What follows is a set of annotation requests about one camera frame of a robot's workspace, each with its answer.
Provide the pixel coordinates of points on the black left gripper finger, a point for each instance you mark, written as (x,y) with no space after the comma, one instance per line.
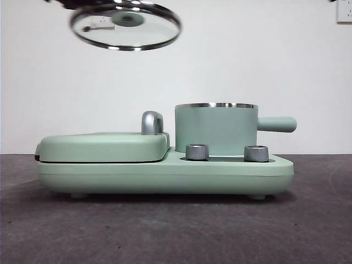
(67,2)

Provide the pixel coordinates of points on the glass lid with green knob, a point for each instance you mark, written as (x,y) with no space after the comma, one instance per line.
(127,19)

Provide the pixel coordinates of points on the silver control knob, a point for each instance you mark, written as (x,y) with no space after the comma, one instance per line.
(256,153)
(196,151)

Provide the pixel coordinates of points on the green griddle cover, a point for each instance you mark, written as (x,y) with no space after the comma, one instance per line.
(96,147)

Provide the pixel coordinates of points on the green breakfast machine base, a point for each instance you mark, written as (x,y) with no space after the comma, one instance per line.
(82,176)

